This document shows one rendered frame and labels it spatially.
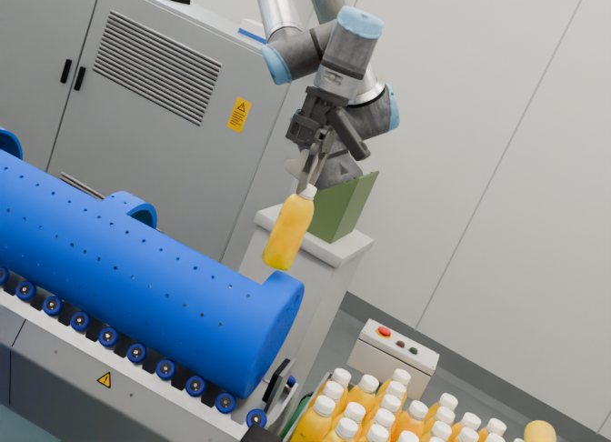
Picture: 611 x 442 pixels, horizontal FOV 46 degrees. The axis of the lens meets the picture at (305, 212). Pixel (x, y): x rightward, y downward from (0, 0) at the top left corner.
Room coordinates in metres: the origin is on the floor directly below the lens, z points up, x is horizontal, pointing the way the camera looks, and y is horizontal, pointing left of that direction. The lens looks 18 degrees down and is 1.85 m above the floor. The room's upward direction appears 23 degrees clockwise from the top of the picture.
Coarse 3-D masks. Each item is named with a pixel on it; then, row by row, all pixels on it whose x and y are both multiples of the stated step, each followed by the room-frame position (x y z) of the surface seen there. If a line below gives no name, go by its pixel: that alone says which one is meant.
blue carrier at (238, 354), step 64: (0, 128) 1.61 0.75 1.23; (0, 192) 1.44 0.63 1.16; (64, 192) 1.46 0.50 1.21; (0, 256) 1.43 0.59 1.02; (64, 256) 1.38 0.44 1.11; (128, 256) 1.38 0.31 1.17; (192, 256) 1.40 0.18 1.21; (128, 320) 1.35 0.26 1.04; (192, 320) 1.32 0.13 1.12; (256, 320) 1.32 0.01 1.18; (256, 384) 1.43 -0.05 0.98
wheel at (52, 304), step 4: (48, 296) 1.43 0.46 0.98; (52, 296) 1.43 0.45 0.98; (56, 296) 1.43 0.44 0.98; (48, 300) 1.42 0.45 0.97; (52, 300) 1.42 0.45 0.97; (56, 300) 1.42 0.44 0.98; (60, 300) 1.43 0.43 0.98; (44, 304) 1.41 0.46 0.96; (48, 304) 1.42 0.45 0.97; (52, 304) 1.41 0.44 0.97; (56, 304) 1.42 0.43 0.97; (60, 304) 1.42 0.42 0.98; (44, 308) 1.41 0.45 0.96; (48, 308) 1.41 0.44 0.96; (52, 308) 1.41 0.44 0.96; (56, 308) 1.41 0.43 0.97; (60, 308) 1.41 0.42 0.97; (48, 312) 1.40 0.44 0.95; (52, 312) 1.41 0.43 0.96; (56, 312) 1.41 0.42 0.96; (60, 312) 1.42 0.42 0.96
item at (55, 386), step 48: (0, 336) 1.40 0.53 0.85; (48, 336) 1.40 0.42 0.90; (96, 336) 1.43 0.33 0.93; (0, 384) 1.45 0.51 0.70; (48, 384) 1.39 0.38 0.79; (96, 384) 1.36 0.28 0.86; (48, 432) 1.44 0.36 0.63; (96, 432) 1.38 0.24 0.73; (144, 432) 1.33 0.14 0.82; (192, 432) 1.32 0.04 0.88
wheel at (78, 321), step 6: (78, 312) 1.41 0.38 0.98; (84, 312) 1.41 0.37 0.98; (72, 318) 1.40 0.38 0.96; (78, 318) 1.40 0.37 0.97; (84, 318) 1.41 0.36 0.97; (90, 318) 1.41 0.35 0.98; (72, 324) 1.39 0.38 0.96; (78, 324) 1.40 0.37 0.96; (84, 324) 1.40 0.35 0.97; (90, 324) 1.41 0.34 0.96; (78, 330) 1.39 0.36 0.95; (84, 330) 1.40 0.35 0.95
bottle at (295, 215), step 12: (288, 204) 1.42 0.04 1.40; (300, 204) 1.41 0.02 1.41; (312, 204) 1.43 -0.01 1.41; (288, 216) 1.41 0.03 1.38; (300, 216) 1.41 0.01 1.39; (312, 216) 1.44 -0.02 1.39; (276, 228) 1.42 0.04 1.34; (288, 228) 1.41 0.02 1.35; (300, 228) 1.41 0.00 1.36; (276, 240) 1.41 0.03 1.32; (288, 240) 1.41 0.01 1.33; (300, 240) 1.42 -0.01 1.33; (264, 252) 1.42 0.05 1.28; (276, 252) 1.41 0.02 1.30; (288, 252) 1.41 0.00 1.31; (276, 264) 1.40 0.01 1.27; (288, 264) 1.42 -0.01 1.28
